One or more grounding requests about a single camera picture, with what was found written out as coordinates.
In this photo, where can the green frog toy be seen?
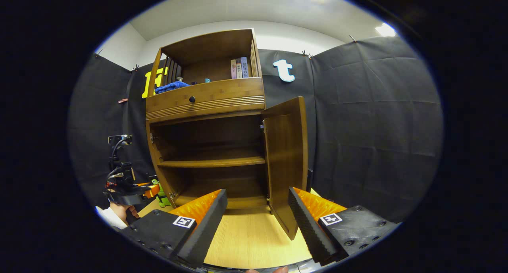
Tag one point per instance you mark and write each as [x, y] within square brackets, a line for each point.
[162, 199]

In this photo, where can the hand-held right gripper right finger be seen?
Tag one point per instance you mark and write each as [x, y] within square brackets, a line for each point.
[305, 229]

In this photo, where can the blue cloth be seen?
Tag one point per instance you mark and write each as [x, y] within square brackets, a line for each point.
[170, 86]

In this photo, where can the wooden shoe cabinet door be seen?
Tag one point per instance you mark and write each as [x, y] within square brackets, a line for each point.
[285, 158]

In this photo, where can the square ceiling light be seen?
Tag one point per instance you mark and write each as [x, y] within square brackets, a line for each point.
[385, 29]

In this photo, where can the brown book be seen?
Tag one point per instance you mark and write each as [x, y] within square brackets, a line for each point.
[239, 68]

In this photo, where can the wooden double-door shoe cabinet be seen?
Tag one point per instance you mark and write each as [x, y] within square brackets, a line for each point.
[206, 47]

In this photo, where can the wooden inner cabinet shelf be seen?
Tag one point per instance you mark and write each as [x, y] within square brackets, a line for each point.
[214, 162]

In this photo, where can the black backdrop cloth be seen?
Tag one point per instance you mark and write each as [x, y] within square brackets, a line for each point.
[377, 126]

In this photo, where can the light blue book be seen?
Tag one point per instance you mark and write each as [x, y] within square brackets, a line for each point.
[245, 67]

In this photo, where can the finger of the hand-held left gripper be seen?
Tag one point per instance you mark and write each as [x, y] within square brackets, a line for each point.
[150, 190]

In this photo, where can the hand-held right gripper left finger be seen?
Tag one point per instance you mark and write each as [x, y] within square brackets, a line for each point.
[204, 229]

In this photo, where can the pink book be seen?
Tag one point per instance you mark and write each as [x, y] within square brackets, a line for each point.
[233, 69]

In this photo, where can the wooden cabinet drawer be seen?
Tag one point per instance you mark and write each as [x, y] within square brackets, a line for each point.
[222, 92]

